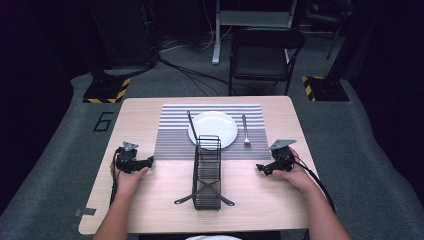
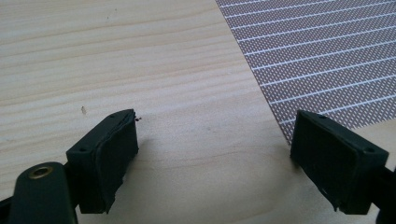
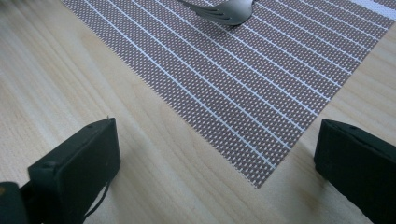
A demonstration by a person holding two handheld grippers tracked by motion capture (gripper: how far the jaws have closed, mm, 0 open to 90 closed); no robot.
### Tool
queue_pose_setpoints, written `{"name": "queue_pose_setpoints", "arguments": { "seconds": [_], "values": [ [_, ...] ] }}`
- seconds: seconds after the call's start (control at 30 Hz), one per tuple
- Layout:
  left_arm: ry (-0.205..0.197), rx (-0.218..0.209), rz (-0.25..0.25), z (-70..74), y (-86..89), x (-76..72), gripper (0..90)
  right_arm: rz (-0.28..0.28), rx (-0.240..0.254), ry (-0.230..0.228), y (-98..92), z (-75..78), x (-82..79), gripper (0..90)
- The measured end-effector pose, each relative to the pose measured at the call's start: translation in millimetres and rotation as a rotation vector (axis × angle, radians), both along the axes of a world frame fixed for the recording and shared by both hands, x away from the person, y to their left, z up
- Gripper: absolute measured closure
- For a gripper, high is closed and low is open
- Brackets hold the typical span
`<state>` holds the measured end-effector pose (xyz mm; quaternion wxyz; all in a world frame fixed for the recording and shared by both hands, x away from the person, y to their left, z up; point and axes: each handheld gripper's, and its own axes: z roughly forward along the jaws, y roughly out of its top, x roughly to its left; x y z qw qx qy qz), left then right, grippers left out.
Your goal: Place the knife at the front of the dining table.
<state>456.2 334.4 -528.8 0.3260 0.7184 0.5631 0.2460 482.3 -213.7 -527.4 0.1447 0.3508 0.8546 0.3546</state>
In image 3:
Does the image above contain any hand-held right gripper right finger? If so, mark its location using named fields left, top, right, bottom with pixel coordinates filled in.
left=313, top=119, right=396, bottom=224

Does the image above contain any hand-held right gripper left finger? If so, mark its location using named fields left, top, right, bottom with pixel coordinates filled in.
left=27, top=117, right=121, bottom=224

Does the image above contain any brown woven striped placemat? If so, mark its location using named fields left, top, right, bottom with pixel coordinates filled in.
left=60, top=0, right=396, bottom=189

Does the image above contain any silver metal fork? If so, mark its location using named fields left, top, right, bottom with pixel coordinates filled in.
left=177, top=0, right=257, bottom=27

